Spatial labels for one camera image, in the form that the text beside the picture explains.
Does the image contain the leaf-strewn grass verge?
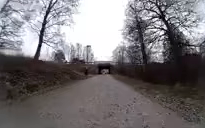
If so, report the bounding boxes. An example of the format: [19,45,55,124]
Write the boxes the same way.
[112,73,205,127]

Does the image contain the row of bare trees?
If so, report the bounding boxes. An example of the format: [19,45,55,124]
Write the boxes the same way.
[0,0,82,62]

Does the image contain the pale distant buildings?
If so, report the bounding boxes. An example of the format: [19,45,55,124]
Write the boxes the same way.
[53,42,96,64]

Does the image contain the brown grass embankment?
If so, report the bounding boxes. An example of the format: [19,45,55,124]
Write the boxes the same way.
[0,49,99,107]

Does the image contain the grey gravel path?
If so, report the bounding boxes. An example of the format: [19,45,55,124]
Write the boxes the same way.
[0,73,204,128]

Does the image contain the group of bare trees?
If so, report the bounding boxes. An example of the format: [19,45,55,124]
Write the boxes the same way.
[111,0,205,66]

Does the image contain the underpass bridge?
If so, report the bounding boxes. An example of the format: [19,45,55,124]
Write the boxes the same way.
[93,60,115,76]

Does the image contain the dark hedge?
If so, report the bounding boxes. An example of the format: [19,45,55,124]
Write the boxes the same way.
[111,53,205,87]

